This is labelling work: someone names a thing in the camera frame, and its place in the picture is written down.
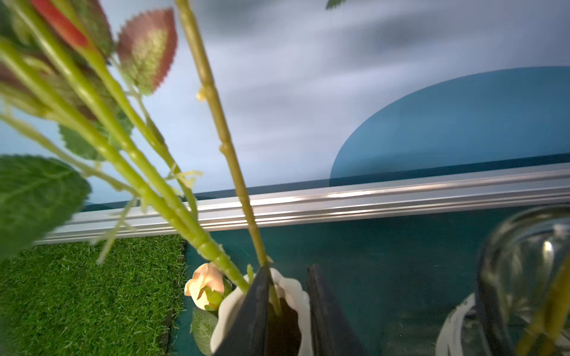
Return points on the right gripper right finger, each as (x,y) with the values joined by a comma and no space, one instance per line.
(330,329)

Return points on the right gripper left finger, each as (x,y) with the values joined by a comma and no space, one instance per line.
(243,320)

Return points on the peach rosebud stem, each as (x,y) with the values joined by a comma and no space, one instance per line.
(207,288)

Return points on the small pink spray stem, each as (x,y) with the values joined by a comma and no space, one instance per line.
(135,168)

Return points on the white ribbed ceramic vase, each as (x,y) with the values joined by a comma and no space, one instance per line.
(291,295)

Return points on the clear glass vase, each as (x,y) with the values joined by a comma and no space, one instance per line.
(520,305)

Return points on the green artificial grass mat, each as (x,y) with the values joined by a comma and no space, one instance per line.
(58,300)

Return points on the horizontal aluminium frame bar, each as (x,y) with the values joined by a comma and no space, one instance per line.
(527,186)

